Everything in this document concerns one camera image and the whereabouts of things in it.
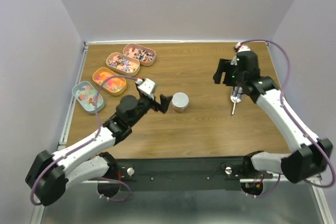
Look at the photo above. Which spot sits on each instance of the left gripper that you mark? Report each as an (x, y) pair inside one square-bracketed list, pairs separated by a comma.
[(164, 105)]

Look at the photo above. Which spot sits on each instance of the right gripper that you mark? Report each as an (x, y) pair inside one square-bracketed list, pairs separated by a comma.
[(224, 65)]

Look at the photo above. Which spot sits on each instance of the white round lid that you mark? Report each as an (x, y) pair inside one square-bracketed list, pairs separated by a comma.
[(180, 100)]

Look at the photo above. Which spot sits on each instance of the clear plastic cup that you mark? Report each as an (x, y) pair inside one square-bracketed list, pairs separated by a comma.
[(179, 108)]

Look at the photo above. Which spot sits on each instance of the metal scoop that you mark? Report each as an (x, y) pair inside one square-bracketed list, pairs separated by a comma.
[(236, 97)]

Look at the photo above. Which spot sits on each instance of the orange candy tray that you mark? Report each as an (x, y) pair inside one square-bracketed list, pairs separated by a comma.
[(114, 86)]

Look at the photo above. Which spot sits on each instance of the grey candy tray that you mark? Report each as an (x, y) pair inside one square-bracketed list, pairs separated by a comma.
[(86, 95)]

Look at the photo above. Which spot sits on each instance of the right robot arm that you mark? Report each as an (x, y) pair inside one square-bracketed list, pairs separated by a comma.
[(309, 153)]

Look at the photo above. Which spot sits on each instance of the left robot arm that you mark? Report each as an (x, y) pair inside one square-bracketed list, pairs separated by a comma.
[(52, 173)]

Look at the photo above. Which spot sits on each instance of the pink candy tray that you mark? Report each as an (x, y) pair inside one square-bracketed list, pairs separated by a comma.
[(146, 56)]

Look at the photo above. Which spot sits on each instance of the beige candy tray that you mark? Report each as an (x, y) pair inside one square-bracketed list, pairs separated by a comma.
[(123, 64)]

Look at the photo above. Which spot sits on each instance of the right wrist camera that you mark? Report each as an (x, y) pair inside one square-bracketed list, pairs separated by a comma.
[(240, 47)]

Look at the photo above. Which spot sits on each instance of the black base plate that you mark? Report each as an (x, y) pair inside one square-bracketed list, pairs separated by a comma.
[(183, 174)]

